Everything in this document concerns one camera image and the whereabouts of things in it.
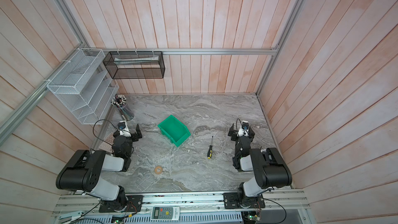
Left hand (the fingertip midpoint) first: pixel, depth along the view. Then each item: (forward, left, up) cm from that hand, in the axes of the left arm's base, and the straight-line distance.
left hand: (132, 126), depth 91 cm
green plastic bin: (+2, -25, -7) cm, 26 cm away
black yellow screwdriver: (-11, -47, -8) cm, 49 cm away
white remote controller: (-42, -25, -7) cm, 49 cm away
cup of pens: (+14, +10, +7) cm, 19 cm away
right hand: (+1, -66, +2) cm, 66 cm away
